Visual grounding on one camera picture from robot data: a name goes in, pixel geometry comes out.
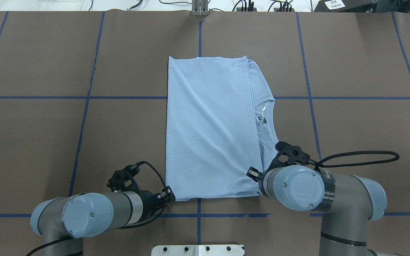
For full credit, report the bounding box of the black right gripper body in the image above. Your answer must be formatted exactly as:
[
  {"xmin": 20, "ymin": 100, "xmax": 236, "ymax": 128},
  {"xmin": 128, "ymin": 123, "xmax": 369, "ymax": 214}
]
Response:
[{"xmin": 258, "ymin": 174, "xmax": 269, "ymax": 191}]

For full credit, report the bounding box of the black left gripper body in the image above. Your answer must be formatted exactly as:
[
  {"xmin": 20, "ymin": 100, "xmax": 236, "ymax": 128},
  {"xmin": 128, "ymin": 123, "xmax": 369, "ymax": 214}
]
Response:
[{"xmin": 139, "ymin": 191, "xmax": 160, "ymax": 221}]

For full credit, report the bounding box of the light blue t-shirt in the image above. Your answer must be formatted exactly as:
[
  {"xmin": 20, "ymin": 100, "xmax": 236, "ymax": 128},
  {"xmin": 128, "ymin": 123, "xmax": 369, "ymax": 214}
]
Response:
[{"xmin": 165, "ymin": 56, "xmax": 278, "ymax": 201}]

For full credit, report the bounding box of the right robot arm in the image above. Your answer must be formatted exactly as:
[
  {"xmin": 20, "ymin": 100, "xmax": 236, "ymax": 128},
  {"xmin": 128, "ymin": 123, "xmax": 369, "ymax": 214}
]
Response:
[{"xmin": 246, "ymin": 165, "xmax": 387, "ymax": 256}]

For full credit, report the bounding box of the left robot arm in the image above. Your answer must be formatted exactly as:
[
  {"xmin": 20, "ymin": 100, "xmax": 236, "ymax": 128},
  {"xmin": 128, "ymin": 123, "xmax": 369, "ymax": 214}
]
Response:
[{"xmin": 28, "ymin": 186, "xmax": 175, "ymax": 256}]

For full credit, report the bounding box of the black power strip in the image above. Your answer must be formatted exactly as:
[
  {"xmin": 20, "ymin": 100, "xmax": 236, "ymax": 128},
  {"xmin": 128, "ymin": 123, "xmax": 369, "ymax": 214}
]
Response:
[
  {"xmin": 232, "ymin": 0, "xmax": 257, "ymax": 12},
  {"xmin": 267, "ymin": 0, "xmax": 295, "ymax": 12}
]

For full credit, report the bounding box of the black box with label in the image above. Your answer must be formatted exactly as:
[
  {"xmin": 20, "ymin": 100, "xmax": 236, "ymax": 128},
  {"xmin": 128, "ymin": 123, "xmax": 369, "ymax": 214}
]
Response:
[{"xmin": 313, "ymin": 0, "xmax": 378, "ymax": 13}]

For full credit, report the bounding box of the black braided left cable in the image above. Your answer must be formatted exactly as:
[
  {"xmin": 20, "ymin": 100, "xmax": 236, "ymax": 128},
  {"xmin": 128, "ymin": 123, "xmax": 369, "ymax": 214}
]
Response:
[{"xmin": 25, "ymin": 161, "xmax": 168, "ymax": 256}]

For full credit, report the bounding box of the black braided cable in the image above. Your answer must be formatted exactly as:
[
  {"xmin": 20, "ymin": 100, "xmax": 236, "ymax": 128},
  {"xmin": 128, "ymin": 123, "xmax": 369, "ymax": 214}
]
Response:
[
  {"xmin": 25, "ymin": 161, "xmax": 168, "ymax": 256},
  {"xmin": 310, "ymin": 151, "xmax": 400, "ymax": 169}
]

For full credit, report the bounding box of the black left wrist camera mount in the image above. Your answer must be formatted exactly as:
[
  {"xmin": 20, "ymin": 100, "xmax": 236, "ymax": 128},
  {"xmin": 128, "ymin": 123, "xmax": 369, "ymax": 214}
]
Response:
[{"xmin": 107, "ymin": 164, "xmax": 141, "ymax": 193}]

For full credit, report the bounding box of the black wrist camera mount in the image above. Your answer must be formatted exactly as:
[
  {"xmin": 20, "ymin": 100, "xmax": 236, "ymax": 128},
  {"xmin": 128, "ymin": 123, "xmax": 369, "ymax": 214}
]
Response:
[
  {"xmin": 107, "ymin": 164, "xmax": 141, "ymax": 193},
  {"xmin": 267, "ymin": 142, "xmax": 314, "ymax": 171}
]

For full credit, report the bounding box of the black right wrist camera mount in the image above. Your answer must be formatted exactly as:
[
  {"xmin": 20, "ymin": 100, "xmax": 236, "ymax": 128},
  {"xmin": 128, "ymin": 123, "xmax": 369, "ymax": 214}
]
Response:
[{"xmin": 267, "ymin": 142, "xmax": 314, "ymax": 171}]

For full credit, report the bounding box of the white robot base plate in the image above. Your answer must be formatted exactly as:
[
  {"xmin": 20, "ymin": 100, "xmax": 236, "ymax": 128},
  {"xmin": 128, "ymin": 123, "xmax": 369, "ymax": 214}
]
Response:
[{"xmin": 151, "ymin": 244, "xmax": 245, "ymax": 256}]

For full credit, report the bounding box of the black braided right cable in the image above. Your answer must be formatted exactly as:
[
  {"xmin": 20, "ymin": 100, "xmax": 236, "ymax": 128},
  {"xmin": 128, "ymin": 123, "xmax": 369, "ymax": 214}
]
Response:
[{"xmin": 310, "ymin": 151, "xmax": 400, "ymax": 169}]

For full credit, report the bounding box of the grey aluminium frame post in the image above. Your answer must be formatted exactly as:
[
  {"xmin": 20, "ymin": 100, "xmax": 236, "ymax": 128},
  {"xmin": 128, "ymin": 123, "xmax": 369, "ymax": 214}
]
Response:
[{"xmin": 191, "ymin": 0, "xmax": 209, "ymax": 16}]

